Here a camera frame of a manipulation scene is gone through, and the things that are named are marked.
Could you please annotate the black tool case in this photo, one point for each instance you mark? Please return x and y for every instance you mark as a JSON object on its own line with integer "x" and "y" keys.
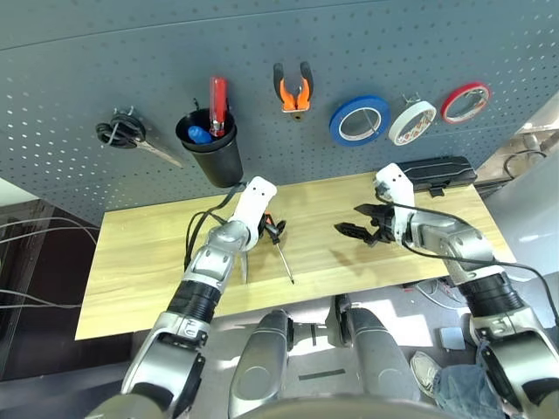
{"x": 441, "y": 172}

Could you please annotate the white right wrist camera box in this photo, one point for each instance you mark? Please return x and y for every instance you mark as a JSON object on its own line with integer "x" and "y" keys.
{"x": 395, "y": 183}

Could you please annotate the metal tape hook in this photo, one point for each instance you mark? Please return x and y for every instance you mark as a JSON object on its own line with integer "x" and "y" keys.
{"x": 410, "y": 99}

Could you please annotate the red tape roll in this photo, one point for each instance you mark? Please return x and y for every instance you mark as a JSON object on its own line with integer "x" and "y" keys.
{"x": 447, "y": 105}

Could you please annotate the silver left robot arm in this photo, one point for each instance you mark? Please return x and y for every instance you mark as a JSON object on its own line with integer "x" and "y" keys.
{"x": 209, "y": 262}

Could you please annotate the orange black screwdriver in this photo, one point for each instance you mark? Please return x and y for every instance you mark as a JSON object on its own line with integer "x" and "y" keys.
{"x": 284, "y": 262}

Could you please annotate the white tape roll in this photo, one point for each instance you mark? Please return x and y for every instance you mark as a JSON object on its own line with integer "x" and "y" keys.
{"x": 399, "y": 126}

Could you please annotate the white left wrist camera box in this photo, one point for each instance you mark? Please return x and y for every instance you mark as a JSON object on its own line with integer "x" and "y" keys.
{"x": 255, "y": 196}

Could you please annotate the black plastic cup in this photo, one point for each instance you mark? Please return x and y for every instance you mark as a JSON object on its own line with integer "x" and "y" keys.
{"x": 220, "y": 163}

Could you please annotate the orange black pliers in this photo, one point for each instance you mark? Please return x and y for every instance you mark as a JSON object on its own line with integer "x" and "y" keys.
{"x": 288, "y": 98}

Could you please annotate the white sneaker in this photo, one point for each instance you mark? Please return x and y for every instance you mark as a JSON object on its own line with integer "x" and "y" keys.
{"x": 425, "y": 375}

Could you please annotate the grey right robot leg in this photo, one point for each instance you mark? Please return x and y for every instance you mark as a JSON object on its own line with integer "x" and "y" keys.
{"x": 375, "y": 349}

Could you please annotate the blue marker pen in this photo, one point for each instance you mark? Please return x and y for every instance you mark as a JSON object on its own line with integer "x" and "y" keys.
{"x": 198, "y": 134}

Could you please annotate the blue jeans leg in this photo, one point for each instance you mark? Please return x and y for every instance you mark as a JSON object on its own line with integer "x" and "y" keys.
{"x": 467, "y": 393}

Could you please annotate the blue tape roll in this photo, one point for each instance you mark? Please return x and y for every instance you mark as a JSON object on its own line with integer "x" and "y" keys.
{"x": 335, "y": 126}

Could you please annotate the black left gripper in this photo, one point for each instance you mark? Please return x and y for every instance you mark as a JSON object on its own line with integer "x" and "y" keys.
{"x": 266, "y": 224}

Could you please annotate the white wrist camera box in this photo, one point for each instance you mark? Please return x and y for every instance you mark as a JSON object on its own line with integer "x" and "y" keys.
{"x": 395, "y": 183}
{"x": 255, "y": 196}

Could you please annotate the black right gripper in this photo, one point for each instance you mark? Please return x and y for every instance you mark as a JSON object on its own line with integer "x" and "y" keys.
{"x": 384, "y": 224}

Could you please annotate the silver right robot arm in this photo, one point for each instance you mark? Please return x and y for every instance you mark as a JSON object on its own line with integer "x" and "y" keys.
{"x": 450, "y": 240}

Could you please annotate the small grey box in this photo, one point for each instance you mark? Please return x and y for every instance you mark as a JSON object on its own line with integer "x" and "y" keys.
{"x": 452, "y": 338}

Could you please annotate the grey left robot leg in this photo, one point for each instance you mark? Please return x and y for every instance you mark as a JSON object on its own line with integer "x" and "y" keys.
{"x": 257, "y": 358}

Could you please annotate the grey pegboard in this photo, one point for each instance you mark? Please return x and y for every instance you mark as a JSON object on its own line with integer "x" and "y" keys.
{"x": 279, "y": 39}

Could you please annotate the grey robot leg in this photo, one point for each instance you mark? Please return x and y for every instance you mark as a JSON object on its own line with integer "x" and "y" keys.
{"x": 257, "y": 358}
{"x": 375, "y": 349}

